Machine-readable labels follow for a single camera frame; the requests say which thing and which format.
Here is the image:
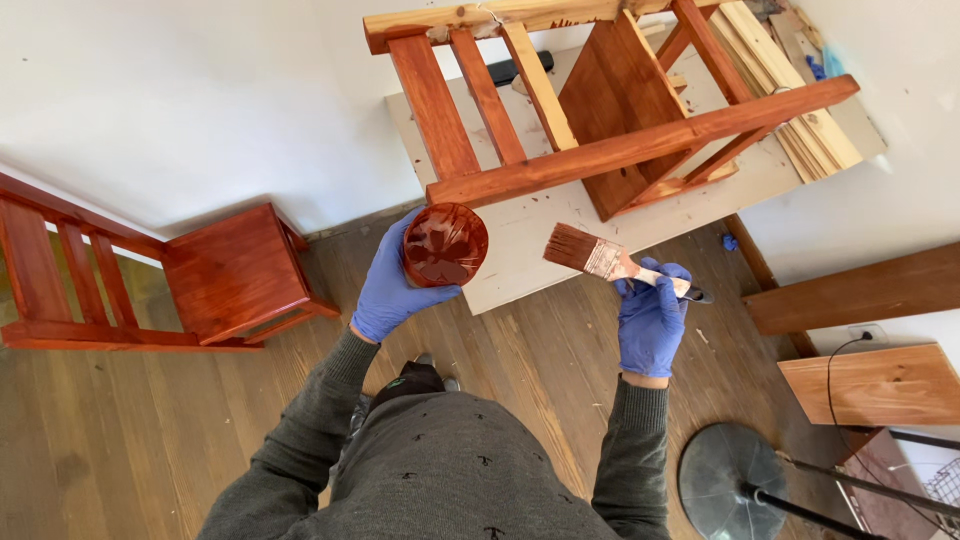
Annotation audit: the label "person's right hand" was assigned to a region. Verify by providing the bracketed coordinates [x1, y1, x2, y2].
[614, 257, 693, 379]

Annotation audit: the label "person's left hand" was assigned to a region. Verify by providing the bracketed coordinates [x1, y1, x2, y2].
[351, 207, 463, 345]

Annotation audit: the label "cup of red-brown wood stain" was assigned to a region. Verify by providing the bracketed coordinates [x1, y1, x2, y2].
[402, 202, 490, 290]

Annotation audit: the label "stained paintbrush with pale handle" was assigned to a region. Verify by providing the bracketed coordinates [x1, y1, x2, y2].
[542, 222, 715, 306]

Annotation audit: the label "person's grey shoes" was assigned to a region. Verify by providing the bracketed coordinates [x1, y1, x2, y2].
[346, 351, 462, 444]

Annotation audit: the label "white paint-stained table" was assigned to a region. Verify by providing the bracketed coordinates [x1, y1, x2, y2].
[384, 33, 891, 317]

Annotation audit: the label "fully stained red-brown wooden chair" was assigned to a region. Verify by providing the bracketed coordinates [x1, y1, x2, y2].
[0, 171, 343, 354]

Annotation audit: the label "round grey stand base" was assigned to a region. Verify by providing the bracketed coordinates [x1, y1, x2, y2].
[676, 421, 790, 540]

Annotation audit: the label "partly stained wooden chair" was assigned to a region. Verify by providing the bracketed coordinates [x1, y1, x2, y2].
[363, 0, 862, 224]

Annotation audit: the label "person's grey patterned sweater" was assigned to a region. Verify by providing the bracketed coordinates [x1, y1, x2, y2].
[196, 327, 673, 540]

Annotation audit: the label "dark brown wooden beam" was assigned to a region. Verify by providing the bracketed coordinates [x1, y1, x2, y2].
[741, 240, 960, 337]

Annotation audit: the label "light brown wooden board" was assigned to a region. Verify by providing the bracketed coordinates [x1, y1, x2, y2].
[777, 342, 960, 428]

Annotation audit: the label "black oblong object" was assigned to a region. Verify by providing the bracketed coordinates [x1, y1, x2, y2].
[485, 49, 556, 88]

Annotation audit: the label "stack of pale wooden planks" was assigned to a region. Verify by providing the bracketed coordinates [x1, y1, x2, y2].
[708, 0, 866, 186]

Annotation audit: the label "blue crumpled glove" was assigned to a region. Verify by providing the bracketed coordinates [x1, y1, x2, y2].
[804, 45, 847, 84]

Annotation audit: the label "black power cable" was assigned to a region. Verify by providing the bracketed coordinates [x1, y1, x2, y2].
[825, 330, 960, 540]

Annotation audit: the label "white wall socket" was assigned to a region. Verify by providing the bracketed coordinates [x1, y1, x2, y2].
[846, 323, 891, 347]

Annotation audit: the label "white wire basket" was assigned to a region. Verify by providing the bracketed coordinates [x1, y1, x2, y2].
[922, 456, 960, 513]

